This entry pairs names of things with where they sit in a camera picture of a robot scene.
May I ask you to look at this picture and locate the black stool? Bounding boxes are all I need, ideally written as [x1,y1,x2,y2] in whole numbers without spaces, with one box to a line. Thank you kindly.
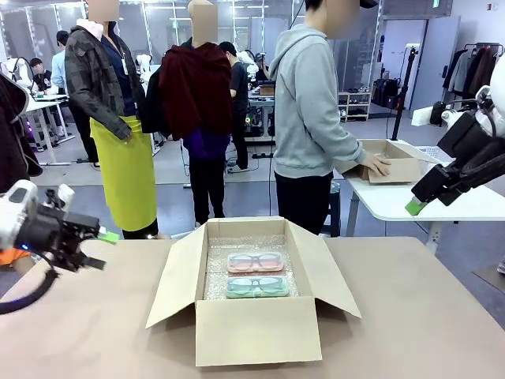
[321,181,342,238]

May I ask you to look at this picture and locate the black tripod stand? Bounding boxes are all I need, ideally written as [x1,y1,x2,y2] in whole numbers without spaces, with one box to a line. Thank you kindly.
[390,45,420,142]

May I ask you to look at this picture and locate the white table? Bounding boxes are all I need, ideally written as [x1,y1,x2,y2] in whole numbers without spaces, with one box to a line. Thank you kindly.
[335,138,505,257]

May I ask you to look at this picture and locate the mannequin dark coat orange pants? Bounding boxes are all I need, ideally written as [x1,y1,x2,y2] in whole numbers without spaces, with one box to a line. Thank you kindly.
[0,73,44,278]

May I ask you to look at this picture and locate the person right forearm grey sleeve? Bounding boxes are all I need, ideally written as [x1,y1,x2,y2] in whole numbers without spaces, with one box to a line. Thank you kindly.
[330,132,368,171]

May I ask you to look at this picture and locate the pink glasses case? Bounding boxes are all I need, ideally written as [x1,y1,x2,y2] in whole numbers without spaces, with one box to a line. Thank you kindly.
[226,252,286,275]

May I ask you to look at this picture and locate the white background desk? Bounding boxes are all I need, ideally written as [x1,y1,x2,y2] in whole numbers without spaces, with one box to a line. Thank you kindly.
[22,92,77,166]

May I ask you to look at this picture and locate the person right hand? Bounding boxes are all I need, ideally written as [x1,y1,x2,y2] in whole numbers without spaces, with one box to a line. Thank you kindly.
[361,152,393,178]

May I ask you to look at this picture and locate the dark suitcases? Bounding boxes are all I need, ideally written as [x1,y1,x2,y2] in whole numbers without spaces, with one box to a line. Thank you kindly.
[372,77,404,109]

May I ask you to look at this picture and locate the seated person black white jacket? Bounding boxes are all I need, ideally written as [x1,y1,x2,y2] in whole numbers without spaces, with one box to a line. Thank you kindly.
[28,57,54,96]

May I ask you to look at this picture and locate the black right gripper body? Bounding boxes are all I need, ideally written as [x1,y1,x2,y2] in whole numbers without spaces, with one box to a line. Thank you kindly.
[411,157,474,208]

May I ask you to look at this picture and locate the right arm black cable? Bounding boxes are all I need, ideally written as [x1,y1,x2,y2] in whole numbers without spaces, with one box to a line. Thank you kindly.
[453,136,505,191]

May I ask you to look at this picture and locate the person in black with mask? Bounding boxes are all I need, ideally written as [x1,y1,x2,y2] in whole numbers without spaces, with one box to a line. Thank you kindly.
[219,40,251,174]

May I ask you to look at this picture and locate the mannequin with maroon coat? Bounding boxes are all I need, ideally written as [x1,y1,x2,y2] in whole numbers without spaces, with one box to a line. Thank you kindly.
[140,0,234,230]

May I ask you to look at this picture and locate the white shoe shelf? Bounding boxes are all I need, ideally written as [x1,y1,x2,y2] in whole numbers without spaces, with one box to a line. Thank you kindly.
[338,90,372,122]

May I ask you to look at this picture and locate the mannequin plaid jacket yellow skirt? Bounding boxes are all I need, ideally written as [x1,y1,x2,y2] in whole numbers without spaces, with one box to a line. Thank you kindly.
[64,0,159,241]

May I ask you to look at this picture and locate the clothes rack with coats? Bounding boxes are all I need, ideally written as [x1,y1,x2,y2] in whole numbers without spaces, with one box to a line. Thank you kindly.
[441,42,505,100]

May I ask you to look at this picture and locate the mint green glasses case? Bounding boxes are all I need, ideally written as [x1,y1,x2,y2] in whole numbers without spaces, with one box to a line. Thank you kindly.
[225,275,292,300]

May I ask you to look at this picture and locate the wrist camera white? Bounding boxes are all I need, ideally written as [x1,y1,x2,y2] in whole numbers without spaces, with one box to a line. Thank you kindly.
[410,101,449,128]
[44,183,77,211]

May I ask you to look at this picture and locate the large open cardboard box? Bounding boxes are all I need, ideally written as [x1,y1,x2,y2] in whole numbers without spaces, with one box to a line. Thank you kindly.
[144,216,363,368]

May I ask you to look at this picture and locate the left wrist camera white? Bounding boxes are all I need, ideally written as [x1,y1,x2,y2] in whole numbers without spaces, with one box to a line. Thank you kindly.
[44,183,77,211]

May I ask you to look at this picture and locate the person in grey hoodie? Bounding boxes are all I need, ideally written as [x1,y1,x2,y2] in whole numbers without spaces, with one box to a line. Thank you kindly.
[273,0,380,237]

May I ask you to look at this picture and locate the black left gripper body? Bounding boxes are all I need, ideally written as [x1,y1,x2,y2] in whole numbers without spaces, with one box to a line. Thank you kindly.
[17,210,102,274]

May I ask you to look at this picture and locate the person in light blue shirt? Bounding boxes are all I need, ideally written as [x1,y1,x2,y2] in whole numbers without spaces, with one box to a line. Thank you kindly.
[50,30,75,96]

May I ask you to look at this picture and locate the white plastic basket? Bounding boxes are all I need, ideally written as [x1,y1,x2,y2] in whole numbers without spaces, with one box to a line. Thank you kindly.
[417,145,455,165]

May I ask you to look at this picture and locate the glasses with mint lenses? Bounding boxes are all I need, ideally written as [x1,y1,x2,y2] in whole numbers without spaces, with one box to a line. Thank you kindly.
[229,277,287,295]

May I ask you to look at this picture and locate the clear bubble wrap sheet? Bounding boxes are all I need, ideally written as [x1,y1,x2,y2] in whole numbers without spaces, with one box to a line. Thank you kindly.
[203,235,301,301]

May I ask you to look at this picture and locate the small cardboard box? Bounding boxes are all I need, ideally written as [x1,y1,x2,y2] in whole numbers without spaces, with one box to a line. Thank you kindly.
[334,138,432,186]

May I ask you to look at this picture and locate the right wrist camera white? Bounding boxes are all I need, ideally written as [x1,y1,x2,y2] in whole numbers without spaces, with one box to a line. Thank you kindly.
[410,101,449,128]

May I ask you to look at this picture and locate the glasses with pinkish lenses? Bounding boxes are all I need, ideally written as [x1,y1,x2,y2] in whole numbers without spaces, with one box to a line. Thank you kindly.
[230,254,282,270]

